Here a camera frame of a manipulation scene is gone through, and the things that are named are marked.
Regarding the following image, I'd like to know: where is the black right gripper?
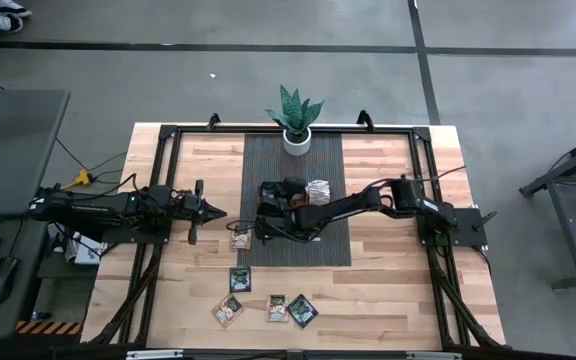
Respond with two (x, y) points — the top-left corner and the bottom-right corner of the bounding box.
(255, 178), (312, 244)

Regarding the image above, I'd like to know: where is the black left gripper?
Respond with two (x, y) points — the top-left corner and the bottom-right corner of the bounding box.
(188, 179), (228, 246)

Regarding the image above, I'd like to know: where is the wooden tea organizer tray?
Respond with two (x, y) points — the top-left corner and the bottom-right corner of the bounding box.
(256, 179), (333, 215)

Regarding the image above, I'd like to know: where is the grey woven placemat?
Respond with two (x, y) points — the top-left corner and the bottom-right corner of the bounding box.
(233, 132), (353, 268)

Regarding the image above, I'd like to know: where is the snake plant in white pot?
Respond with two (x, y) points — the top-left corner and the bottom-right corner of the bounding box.
(265, 83), (326, 157)

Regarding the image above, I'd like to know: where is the white box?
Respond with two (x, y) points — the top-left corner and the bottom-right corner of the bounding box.
(62, 229), (109, 266)

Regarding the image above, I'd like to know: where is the yellow power plug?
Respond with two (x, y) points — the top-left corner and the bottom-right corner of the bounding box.
(61, 168), (94, 191)

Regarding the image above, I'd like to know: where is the dark low side desk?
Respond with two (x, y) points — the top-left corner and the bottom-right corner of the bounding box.
(0, 215), (49, 346)

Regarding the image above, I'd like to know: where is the grey side desk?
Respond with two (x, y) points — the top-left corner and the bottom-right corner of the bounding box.
(0, 88), (72, 217)

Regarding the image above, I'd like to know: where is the black computer mouse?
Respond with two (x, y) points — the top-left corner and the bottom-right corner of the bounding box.
(0, 255), (19, 306)

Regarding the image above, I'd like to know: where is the person's shoe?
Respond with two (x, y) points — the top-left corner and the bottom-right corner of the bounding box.
(0, 0), (33, 18)
(0, 12), (24, 34)

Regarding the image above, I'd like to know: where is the black right camera cable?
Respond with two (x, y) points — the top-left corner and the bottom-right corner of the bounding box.
(225, 219), (259, 236)

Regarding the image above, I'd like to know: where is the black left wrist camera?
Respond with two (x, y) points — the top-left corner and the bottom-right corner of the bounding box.
(176, 192), (197, 214)

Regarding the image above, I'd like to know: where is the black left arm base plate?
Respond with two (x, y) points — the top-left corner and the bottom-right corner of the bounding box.
(100, 219), (174, 246)

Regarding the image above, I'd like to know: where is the black metal rig frame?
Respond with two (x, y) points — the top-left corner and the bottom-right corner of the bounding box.
(81, 112), (512, 351)

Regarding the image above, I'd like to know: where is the silver metal bracket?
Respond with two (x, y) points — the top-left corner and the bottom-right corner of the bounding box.
(406, 351), (463, 360)
(126, 349), (184, 360)

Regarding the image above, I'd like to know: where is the black floor cable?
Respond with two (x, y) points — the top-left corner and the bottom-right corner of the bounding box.
(55, 137), (139, 196)

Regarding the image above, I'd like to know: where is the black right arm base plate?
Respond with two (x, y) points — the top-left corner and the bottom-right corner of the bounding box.
(416, 207), (498, 249)

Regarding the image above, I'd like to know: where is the dark metal cart frame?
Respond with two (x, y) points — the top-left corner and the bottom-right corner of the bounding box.
(517, 127), (576, 292)

